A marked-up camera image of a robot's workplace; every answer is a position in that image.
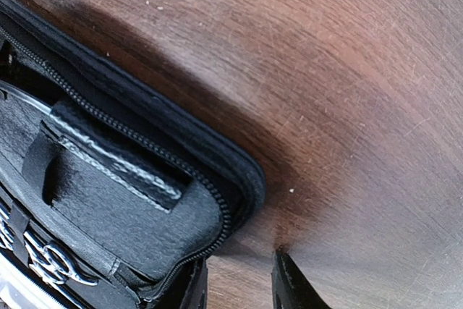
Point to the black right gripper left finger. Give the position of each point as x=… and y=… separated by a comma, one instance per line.
x=195, y=295

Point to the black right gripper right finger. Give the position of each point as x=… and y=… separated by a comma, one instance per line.
x=290, y=287

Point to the silver hair cutting scissors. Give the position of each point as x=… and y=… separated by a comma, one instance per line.
x=49, y=261

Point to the black zippered tool case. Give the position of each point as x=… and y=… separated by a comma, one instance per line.
x=132, y=186

